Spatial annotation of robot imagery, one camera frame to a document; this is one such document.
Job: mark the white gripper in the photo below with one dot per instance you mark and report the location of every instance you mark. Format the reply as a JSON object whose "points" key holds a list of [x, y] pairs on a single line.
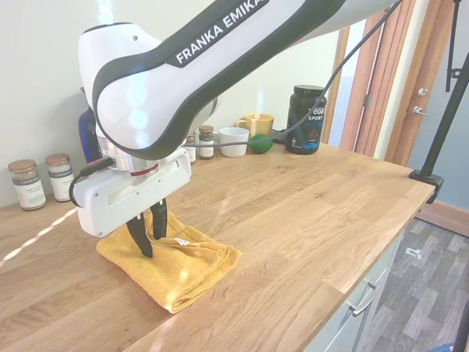
{"points": [[121, 205]]}

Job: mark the yellow towel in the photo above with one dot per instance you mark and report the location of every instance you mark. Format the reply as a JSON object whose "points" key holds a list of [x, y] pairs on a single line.
{"points": [[183, 271]]}

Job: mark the white counter cabinet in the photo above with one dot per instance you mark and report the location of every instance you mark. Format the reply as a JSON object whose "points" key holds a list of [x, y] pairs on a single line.
{"points": [[351, 330]]}

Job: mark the small brown lid spice jar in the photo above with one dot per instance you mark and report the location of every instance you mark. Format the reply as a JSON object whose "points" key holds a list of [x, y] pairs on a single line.
{"points": [[191, 151], [206, 137]]}

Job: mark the copper lid spice jar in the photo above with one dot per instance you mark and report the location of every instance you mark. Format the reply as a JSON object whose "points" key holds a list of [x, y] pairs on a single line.
{"points": [[28, 187], [61, 179]]}

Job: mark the dark blue painted vase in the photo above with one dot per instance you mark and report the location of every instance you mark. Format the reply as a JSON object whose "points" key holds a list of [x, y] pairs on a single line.
{"points": [[86, 139]]}

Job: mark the white ceramic mug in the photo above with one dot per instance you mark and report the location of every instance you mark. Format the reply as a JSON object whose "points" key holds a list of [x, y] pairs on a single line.
{"points": [[234, 137]]}

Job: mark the green lime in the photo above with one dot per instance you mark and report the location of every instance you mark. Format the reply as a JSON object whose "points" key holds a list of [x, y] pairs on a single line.
{"points": [[262, 143]]}

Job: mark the yellow ceramic mug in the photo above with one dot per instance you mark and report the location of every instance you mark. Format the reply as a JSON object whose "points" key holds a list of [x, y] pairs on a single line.
{"points": [[260, 122]]}

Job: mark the black Vega protein tub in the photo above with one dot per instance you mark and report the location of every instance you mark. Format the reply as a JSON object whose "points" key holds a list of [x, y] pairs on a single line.
{"points": [[306, 124]]}

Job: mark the small white floor piece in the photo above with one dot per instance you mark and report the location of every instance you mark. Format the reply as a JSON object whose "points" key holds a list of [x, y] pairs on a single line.
{"points": [[413, 253]]}

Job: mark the brown wooden door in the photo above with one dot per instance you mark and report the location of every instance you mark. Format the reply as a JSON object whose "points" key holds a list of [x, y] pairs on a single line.
{"points": [[399, 73]]}

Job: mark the silver door deadbolt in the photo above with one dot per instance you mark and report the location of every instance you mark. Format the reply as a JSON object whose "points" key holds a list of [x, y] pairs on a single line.
{"points": [[423, 91]]}

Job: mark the black clamp camera stand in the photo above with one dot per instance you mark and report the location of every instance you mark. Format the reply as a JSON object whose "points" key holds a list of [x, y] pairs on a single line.
{"points": [[427, 176]]}

